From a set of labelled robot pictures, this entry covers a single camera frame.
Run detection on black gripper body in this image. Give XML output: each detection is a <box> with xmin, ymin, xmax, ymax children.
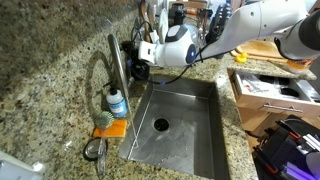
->
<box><xmin>121</xmin><ymin>39</ymin><xmax>143</xmax><ymax>65</ymax></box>

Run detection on chrome arched kitchen faucet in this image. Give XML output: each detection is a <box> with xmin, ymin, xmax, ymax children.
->
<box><xmin>106</xmin><ymin>33</ymin><xmax>136</xmax><ymax>103</ymax></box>

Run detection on wooden spoon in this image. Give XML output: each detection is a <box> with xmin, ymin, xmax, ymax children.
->
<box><xmin>139</xmin><ymin>0</ymin><xmax>152</xmax><ymax>43</ymax></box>

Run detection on soap bottle blue label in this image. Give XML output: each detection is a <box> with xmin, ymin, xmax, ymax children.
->
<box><xmin>105</xmin><ymin>86</ymin><xmax>129</xmax><ymax>120</ymax></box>

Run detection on large white plate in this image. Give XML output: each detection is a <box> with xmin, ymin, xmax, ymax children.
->
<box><xmin>158</xmin><ymin>7</ymin><xmax>170</xmax><ymax>45</ymax></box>

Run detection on orange sponge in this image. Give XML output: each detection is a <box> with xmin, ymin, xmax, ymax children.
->
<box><xmin>92</xmin><ymin>118</ymin><xmax>129</xmax><ymax>139</ymax></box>

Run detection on grey dish rack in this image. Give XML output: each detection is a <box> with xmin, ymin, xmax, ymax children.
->
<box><xmin>146</xmin><ymin>5</ymin><xmax>208</xmax><ymax>46</ymax></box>

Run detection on large black knife block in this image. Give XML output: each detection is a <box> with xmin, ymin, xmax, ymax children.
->
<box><xmin>204</xmin><ymin>2</ymin><xmax>234</xmax><ymax>46</ymax></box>

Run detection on stainless steel sink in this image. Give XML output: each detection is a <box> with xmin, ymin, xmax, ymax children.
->
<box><xmin>117</xmin><ymin>74</ymin><xmax>232</xmax><ymax>180</ymax></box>

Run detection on yellow rubber duck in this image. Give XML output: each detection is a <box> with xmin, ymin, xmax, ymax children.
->
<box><xmin>234</xmin><ymin>51</ymin><xmax>250</xmax><ymax>65</ymax></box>

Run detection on wooden drawer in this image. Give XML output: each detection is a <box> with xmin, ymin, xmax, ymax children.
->
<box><xmin>227</xmin><ymin>67</ymin><xmax>320</xmax><ymax>120</ymax></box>

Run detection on white packet red print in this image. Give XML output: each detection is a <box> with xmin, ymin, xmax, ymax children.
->
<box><xmin>241</xmin><ymin>74</ymin><xmax>268</xmax><ymax>95</ymax></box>

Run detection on large wooden cutting board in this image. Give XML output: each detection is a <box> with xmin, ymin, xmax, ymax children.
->
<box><xmin>229</xmin><ymin>39</ymin><xmax>293</xmax><ymax>66</ymax></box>

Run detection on wooden cabinet door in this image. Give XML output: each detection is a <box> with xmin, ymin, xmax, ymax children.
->
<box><xmin>236</xmin><ymin>106</ymin><xmax>278</xmax><ymax>148</ymax></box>

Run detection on white plastic object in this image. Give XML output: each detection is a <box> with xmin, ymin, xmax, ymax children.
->
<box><xmin>0</xmin><ymin>149</ymin><xmax>45</xmax><ymax>180</ymax></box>

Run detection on orange round object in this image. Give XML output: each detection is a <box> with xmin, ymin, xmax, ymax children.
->
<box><xmin>284</xmin><ymin>57</ymin><xmax>316</xmax><ymax>75</ymax></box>

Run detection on white cutlery tray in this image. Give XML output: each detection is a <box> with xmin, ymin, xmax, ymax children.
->
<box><xmin>237</xmin><ymin>71</ymin><xmax>320</xmax><ymax>103</ymax></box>

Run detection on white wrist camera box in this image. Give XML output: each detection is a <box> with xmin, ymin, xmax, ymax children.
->
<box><xmin>137</xmin><ymin>41</ymin><xmax>158</xmax><ymax>65</ymax></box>

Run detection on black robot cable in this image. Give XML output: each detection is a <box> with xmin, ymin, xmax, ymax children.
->
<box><xmin>145</xmin><ymin>42</ymin><xmax>205</xmax><ymax>86</ymax></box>

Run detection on dish brush clear handle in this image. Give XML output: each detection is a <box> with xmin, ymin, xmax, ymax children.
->
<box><xmin>95</xmin><ymin>110</ymin><xmax>115</xmax><ymax>178</ymax></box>

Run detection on steel drawer handle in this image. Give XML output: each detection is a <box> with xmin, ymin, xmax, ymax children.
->
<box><xmin>257</xmin><ymin>103</ymin><xmax>305</xmax><ymax>114</ymax></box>

